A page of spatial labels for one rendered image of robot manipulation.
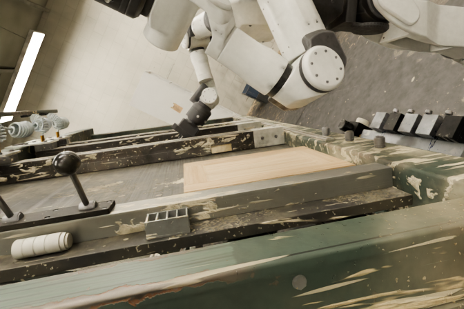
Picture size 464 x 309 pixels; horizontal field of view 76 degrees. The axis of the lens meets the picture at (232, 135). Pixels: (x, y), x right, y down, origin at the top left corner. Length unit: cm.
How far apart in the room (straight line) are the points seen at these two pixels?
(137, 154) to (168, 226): 67
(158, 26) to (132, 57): 575
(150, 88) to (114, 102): 172
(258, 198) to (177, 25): 33
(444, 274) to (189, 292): 28
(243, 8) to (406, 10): 44
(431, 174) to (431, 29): 53
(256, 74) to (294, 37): 10
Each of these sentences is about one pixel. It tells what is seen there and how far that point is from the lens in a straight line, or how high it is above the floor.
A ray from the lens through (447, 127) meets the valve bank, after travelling 82.
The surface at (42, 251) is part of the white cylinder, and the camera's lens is 57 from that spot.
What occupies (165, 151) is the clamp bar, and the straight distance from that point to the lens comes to 114.
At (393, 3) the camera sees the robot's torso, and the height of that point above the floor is 94.
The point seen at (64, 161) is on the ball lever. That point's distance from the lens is 50.
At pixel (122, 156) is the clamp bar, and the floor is 143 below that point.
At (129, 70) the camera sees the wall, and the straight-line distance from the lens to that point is 628.
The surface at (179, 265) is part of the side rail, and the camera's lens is 33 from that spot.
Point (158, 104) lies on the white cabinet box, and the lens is 480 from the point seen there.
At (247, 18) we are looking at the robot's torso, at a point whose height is 127.
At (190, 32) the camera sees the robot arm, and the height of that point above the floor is 141.
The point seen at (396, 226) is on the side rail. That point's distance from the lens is 38.
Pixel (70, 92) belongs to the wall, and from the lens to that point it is 663.
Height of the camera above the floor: 132
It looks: 11 degrees down
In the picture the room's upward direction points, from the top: 65 degrees counter-clockwise
